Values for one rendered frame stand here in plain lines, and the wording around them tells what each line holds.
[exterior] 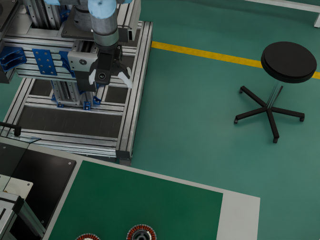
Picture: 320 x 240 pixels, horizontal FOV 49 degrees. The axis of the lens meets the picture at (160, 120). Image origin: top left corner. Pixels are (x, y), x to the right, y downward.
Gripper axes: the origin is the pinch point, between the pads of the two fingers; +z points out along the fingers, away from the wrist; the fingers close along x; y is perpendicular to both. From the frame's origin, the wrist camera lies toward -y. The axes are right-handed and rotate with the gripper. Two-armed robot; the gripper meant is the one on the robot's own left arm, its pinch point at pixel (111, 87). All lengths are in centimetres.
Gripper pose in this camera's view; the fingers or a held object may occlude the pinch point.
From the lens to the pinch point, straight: 123.3
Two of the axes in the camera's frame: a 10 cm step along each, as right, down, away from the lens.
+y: 1.0, -8.0, 5.9
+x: -9.9, -1.0, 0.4
